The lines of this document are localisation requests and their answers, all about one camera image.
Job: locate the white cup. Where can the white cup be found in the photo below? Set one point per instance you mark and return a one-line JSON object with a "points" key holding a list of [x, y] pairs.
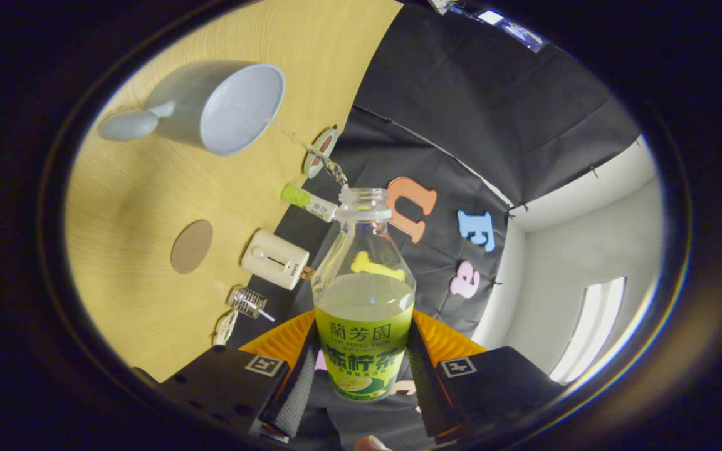
{"points": [[235, 106]]}

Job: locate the pale green plate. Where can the pale green plate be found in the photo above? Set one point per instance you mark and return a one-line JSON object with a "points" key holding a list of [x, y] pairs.
{"points": [[318, 160]]}

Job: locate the round brown coaster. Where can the round brown coaster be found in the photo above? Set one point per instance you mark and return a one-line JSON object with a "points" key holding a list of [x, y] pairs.
{"points": [[191, 247]]}

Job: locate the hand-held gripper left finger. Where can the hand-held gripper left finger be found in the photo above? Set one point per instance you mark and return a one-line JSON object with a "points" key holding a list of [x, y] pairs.
{"points": [[298, 388]]}

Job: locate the clear juice bottle green label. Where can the clear juice bottle green label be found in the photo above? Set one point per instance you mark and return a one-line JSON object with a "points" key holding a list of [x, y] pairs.
{"points": [[364, 351]]}

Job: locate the small white green bottle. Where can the small white green bottle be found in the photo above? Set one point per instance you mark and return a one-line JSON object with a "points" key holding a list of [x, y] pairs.
{"points": [[308, 202]]}

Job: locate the wooden table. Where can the wooden table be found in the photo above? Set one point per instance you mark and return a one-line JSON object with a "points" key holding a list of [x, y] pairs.
{"points": [[148, 188]]}

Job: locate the cream toaster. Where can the cream toaster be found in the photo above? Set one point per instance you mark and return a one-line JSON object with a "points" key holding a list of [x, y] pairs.
{"points": [[273, 258]]}

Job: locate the brown bread slice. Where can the brown bread slice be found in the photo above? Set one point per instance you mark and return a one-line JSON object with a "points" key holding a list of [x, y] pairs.
{"points": [[308, 272]]}

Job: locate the white divided dish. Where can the white divided dish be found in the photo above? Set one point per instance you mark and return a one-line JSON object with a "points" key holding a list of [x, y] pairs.
{"points": [[225, 327]]}

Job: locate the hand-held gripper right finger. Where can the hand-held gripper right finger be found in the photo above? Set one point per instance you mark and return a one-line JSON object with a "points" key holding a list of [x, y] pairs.
{"points": [[423, 388]]}

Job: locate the ceiling light panel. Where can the ceiling light panel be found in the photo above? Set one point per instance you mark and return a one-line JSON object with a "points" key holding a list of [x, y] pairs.
{"points": [[590, 329]]}

